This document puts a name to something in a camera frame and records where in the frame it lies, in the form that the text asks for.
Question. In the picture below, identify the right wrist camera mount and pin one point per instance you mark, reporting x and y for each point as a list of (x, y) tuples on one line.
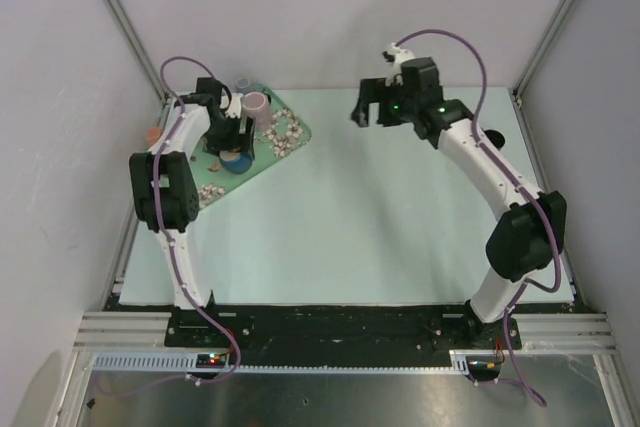
[(396, 56)]

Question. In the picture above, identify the white slotted cable duct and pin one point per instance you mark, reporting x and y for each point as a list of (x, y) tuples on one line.
[(196, 362)]

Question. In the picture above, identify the small grey-blue cup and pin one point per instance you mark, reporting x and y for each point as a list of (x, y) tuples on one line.
[(243, 85)]

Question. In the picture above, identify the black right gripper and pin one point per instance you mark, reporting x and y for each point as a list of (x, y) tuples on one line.
[(374, 91)]

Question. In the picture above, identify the pink ribbed mug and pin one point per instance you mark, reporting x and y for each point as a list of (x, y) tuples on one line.
[(257, 106)]

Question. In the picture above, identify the brown mug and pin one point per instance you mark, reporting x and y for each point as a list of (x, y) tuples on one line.
[(496, 138)]

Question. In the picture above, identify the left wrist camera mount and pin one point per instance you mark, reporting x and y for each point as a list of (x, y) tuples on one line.
[(231, 107)]

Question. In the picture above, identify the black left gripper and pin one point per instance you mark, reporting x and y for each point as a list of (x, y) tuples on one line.
[(214, 146)]

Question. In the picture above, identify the aluminium frame rail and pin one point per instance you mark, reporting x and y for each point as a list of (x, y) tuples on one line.
[(122, 330)]

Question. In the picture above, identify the green floral tray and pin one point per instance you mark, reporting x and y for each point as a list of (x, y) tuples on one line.
[(286, 134)]

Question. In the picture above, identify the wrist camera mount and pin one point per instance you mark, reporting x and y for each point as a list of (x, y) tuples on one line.
[(231, 107), (396, 56)]

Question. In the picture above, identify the orange cup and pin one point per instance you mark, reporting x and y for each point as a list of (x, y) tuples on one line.
[(153, 134)]

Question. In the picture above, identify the blue mug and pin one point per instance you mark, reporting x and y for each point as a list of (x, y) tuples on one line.
[(236, 163)]

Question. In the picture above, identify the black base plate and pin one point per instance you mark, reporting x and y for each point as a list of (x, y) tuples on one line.
[(340, 335)]

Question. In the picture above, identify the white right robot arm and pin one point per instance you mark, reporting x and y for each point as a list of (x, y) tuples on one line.
[(529, 233)]

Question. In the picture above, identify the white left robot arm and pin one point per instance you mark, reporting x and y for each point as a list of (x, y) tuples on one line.
[(164, 190)]

